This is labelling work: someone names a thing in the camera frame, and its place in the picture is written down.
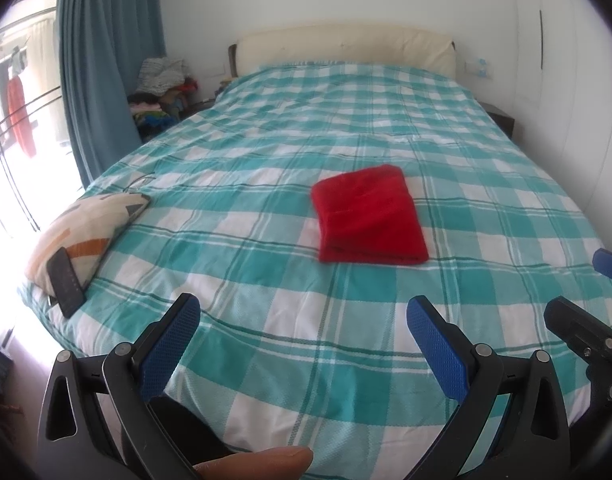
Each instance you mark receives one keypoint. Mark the dark wooden nightstand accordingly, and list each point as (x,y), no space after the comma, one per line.
(500,117)

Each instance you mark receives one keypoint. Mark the person's left hand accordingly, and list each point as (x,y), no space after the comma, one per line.
(256,464)

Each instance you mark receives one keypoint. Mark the red hanging garment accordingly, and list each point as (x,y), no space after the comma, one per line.
(20,115)

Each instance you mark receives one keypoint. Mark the white wardrobe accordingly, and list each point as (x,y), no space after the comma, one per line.
(560,100)

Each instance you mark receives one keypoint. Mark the cream padded headboard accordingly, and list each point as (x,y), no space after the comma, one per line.
(346,42)

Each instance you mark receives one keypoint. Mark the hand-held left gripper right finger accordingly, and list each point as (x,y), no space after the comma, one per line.
(435,347)

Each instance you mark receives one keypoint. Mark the bed with teal plaid sheet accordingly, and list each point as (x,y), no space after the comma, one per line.
(266,270)

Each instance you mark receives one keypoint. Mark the cream patterned pillow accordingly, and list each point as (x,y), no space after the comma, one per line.
(86,232)

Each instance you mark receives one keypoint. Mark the pile of mixed clothes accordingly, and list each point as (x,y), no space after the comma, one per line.
(158,90)

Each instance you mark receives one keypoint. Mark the blue curtain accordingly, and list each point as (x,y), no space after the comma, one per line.
(106,60)

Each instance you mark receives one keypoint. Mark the metal window railing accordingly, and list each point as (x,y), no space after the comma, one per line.
(1,120)

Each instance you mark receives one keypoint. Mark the black phone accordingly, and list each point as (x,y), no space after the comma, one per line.
(66,282)

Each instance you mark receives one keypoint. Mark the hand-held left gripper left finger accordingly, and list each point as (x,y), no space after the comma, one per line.
(168,347)

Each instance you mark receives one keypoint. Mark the red sweater with white figure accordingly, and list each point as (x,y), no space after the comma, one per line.
(368,215)

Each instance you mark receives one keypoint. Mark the white wall socket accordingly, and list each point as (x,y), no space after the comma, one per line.
(478,68)

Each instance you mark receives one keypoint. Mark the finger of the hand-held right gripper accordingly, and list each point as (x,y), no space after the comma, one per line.
(609,266)
(583,327)

